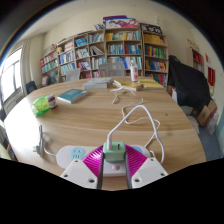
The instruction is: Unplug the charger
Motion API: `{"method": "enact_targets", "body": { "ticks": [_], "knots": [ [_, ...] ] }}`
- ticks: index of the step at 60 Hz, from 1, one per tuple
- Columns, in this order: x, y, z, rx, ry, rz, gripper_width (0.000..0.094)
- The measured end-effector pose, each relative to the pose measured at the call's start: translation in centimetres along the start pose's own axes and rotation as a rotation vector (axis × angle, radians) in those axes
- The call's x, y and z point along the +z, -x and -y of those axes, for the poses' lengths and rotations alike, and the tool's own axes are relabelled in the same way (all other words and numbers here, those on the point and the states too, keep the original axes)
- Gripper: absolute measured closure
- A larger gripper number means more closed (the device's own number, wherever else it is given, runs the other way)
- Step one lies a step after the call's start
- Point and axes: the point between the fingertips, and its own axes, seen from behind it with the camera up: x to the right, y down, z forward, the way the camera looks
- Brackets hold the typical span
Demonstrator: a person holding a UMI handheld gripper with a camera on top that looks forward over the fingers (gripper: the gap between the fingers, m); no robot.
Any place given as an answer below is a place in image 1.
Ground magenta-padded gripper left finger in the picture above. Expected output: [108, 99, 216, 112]
[59, 144, 106, 190]

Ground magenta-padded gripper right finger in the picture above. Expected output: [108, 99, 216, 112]
[124, 144, 169, 190]

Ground small green charger block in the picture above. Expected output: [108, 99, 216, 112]
[102, 141, 127, 164]

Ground white power strip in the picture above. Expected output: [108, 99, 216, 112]
[55, 144, 158, 178]

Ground scattered white papers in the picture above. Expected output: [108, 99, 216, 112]
[186, 114, 201, 134]

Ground small jar with red label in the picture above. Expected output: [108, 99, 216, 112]
[46, 93, 58, 110]

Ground teal book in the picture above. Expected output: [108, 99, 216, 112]
[57, 88, 90, 104]

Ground green plastic bag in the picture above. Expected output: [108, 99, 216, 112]
[31, 95, 51, 117]

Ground cardboard box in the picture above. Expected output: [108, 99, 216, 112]
[196, 99, 218, 128]

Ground yellow-green chair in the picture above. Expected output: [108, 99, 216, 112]
[0, 143, 9, 160]

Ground yellow book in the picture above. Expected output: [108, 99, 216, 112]
[116, 79, 144, 92]

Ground grey book stack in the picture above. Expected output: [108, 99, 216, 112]
[82, 77, 114, 91]

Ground black cloth cover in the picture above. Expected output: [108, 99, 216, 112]
[167, 55, 212, 109]

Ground grey office chair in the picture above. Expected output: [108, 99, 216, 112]
[98, 62, 126, 78]
[64, 68, 82, 83]

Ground black chair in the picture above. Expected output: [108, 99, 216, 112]
[25, 80, 38, 95]

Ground white bottle with red label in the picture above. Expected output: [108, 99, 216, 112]
[129, 60, 140, 84]

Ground window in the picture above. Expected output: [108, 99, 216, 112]
[0, 48, 24, 104]

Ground wooden bookshelf unit with books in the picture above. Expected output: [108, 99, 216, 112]
[39, 14, 169, 87]

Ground white power strip cord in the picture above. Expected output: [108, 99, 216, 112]
[32, 124, 59, 158]

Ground white charger cable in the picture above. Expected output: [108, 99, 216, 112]
[106, 84, 166, 165]

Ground red wall poster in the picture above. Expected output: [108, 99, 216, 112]
[207, 66, 216, 87]

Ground small wall shelf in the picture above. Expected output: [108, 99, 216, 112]
[191, 48, 205, 73]

